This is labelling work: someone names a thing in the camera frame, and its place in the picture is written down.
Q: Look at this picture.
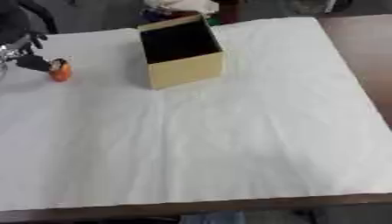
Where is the person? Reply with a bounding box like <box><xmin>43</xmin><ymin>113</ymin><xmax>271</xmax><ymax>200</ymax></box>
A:
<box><xmin>139</xmin><ymin>0</ymin><xmax>222</xmax><ymax>23</ymax></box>

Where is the tan cardboard box black inside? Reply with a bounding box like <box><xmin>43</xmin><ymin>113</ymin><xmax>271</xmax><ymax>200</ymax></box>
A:
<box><xmin>136</xmin><ymin>13</ymin><xmax>227</xmax><ymax>90</ymax></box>

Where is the orange toy fruit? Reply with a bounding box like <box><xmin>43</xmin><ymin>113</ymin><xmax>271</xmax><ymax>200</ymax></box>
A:
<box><xmin>47</xmin><ymin>58</ymin><xmax>74</xmax><ymax>83</ymax></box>

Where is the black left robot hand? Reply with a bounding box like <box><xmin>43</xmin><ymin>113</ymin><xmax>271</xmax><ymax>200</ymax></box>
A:
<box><xmin>0</xmin><ymin>32</ymin><xmax>57</xmax><ymax>73</ymax></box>

